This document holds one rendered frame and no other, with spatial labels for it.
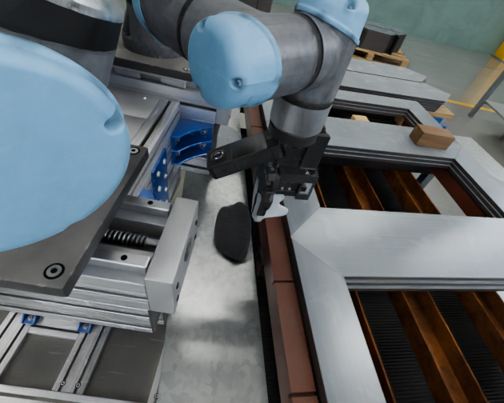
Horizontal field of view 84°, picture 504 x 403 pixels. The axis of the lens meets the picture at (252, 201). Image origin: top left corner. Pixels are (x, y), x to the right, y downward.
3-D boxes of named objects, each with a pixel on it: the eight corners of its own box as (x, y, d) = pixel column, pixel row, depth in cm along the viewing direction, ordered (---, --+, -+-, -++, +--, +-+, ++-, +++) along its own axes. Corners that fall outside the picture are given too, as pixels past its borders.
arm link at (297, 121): (281, 106, 33) (271, 77, 38) (272, 139, 36) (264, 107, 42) (339, 113, 34) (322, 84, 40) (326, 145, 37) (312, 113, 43)
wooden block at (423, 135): (438, 141, 102) (447, 129, 98) (446, 150, 98) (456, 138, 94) (408, 135, 100) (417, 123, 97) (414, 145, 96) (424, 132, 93)
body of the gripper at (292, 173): (306, 204, 46) (335, 144, 37) (256, 201, 44) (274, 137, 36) (298, 173, 51) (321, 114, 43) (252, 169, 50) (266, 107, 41)
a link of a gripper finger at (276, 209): (282, 233, 53) (296, 200, 46) (251, 232, 52) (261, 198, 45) (279, 221, 55) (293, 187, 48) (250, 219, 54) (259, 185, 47)
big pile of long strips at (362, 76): (415, 80, 164) (422, 69, 160) (454, 115, 137) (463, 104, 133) (286, 58, 149) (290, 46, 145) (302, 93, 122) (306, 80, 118)
